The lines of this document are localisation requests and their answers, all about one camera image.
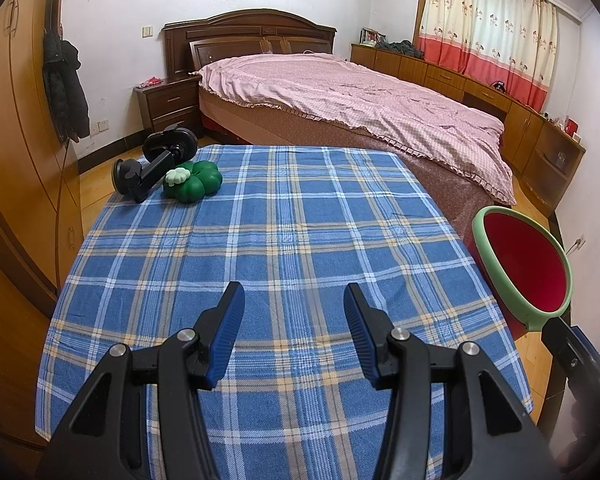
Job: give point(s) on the white wall socket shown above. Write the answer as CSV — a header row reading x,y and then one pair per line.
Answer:
x,y
100,127

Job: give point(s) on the small red pink item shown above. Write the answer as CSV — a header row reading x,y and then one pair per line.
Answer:
x,y
151,81

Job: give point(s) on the red bin with green rim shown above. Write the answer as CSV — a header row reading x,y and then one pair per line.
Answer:
x,y
525,260

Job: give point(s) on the dark clothes pile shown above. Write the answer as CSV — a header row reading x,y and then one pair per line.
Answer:
x,y
402,49

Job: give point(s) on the white socket with plug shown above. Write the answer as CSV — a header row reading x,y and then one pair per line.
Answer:
x,y
578,242

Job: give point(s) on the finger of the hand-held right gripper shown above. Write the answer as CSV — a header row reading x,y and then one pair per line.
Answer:
x,y
560,340

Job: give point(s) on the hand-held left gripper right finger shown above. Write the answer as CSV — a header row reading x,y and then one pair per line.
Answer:
x,y
360,330

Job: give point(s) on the wooden wardrobe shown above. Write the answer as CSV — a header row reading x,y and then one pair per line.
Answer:
x,y
25,135

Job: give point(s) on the pink bedspread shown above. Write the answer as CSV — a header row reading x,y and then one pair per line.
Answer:
x,y
360,95

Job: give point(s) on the small dark desk item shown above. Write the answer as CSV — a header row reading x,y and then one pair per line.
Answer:
x,y
499,86

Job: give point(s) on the dark wooden nightstand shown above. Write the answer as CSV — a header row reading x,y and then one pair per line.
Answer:
x,y
172,102

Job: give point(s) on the long low wooden cabinet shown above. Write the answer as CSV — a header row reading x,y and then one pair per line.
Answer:
x,y
525,125

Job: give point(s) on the row of books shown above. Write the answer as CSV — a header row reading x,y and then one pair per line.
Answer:
x,y
373,36

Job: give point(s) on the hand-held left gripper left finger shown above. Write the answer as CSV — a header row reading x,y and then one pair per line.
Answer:
x,y
227,330

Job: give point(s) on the black jacket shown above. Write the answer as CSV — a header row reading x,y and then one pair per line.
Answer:
x,y
65,90

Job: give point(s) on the dark wooden bed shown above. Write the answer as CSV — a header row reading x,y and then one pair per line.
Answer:
x,y
240,35

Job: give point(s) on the green clover toy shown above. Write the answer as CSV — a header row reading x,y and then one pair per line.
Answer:
x,y
200,182

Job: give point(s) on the cream and red curtain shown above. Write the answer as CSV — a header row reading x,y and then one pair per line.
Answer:
x,y
485,25

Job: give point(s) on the small red box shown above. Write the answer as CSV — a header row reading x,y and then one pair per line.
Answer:
x,y
572,126

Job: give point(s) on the black suction phone holder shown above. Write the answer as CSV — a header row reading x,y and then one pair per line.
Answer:
x,y
147,172

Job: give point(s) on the blue plaid tablecloth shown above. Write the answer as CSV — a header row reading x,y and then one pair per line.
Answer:
x,y
290,240

